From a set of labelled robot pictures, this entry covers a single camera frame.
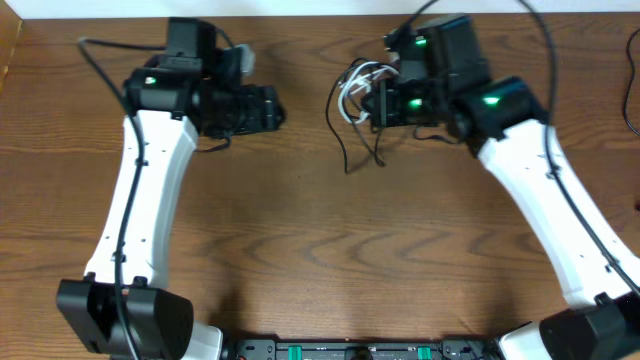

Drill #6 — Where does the long black usb cable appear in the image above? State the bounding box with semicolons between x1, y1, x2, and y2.
325;57;461;175

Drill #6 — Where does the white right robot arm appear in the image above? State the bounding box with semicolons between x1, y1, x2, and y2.
362;14;639;359

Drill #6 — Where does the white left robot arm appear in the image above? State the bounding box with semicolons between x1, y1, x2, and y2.
56;17;285;359

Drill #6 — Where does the white cable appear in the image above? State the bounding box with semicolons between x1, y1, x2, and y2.
337;60;400;125

